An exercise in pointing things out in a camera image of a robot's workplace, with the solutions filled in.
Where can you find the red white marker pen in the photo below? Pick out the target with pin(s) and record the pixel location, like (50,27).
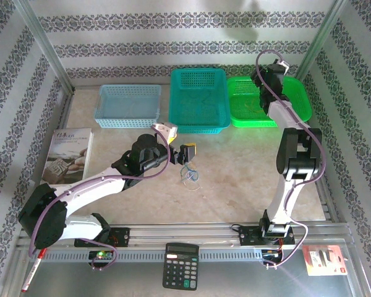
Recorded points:
(31,275)

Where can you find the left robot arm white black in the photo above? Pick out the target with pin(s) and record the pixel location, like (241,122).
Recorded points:
(89,187)

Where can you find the green plastic basket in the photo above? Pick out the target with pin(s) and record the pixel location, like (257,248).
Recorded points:
(241,119)

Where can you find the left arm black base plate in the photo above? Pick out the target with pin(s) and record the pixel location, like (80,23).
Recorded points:
(120,236)

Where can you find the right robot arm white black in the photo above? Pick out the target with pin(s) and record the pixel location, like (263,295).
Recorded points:
(284,114)

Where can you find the aluminium mounting rail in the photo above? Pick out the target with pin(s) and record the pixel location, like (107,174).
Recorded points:
(179,233)

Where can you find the grey metal shelf plate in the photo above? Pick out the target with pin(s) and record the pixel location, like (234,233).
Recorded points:
(250,281)

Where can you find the book with bread cover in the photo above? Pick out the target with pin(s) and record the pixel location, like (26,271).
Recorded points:
(68,148)

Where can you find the teal plastic basket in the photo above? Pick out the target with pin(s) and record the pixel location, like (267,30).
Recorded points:
(182,83)

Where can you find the aluminium frame post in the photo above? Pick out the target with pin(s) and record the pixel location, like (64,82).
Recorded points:
(46,46)
(321,40)

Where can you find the red packaged USB drive card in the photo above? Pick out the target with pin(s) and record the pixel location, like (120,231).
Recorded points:
(324,260)

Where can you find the black desk calculator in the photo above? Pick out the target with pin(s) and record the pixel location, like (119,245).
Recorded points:
(180,266)

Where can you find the light blue plastic basket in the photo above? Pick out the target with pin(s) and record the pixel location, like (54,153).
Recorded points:
(117,96)

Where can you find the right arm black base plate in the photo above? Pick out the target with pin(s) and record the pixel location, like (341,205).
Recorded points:
(249,235)

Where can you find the left controller board green LED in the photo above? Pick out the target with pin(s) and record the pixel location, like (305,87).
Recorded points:
(102,255)

